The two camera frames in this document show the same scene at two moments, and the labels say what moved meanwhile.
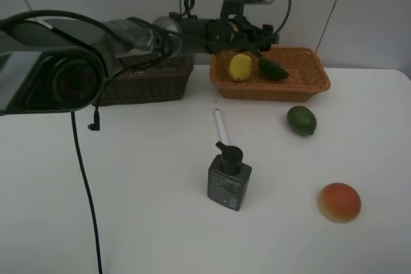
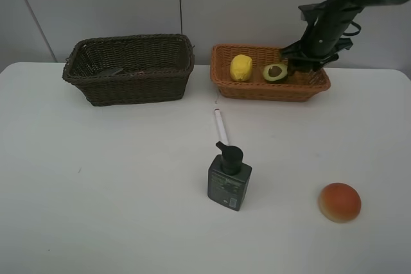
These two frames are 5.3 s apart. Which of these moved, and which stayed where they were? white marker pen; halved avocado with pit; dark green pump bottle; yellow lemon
Moved: halved avocado with pit
Stayed: white marker pen; dark green pump bottle; yellow lemon
